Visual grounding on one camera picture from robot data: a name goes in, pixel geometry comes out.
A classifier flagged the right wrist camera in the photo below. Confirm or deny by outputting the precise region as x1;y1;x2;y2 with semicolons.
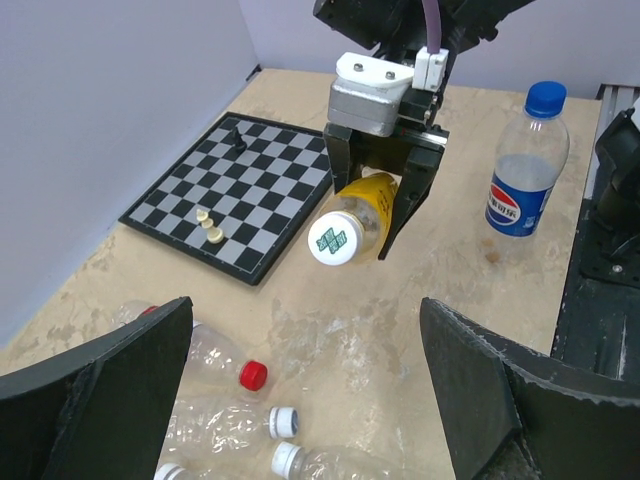
328;52;414;137

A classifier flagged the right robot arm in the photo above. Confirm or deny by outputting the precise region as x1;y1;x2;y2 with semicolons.
313;0;526;260

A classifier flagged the clear bottle white cap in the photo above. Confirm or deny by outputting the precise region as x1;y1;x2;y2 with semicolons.
163;396;299;460

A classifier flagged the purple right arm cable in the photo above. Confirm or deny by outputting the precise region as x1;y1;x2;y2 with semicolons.
420;0;444;54

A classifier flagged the black chess piece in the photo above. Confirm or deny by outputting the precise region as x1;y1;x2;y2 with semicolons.
231;127;247;154

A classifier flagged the long clear crushed bottle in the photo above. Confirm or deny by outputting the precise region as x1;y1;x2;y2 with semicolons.
271;442;404;480

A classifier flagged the red label clear bottle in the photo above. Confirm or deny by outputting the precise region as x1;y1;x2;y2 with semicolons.
112;299;269;401

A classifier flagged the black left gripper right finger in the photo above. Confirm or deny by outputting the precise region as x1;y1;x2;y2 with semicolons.
420;298;639;479

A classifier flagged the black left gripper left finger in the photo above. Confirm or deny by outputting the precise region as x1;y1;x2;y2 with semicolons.
1;297;193;479

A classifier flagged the white chess piece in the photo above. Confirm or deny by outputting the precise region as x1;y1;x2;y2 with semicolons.
196;209;225;244

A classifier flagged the black base frame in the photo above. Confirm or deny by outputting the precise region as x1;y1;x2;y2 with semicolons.
549;84;640;386

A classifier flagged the black white chessboard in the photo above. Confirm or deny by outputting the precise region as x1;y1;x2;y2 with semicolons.
119;112;332;286

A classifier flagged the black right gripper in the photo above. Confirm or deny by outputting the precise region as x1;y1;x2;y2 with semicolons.
323;89;449;261

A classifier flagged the blue cap Pepsi bottle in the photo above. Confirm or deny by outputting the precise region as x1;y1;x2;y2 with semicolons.
485;81;570;238

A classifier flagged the yellow tea bottle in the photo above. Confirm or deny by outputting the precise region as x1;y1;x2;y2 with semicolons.
307;172;398;267

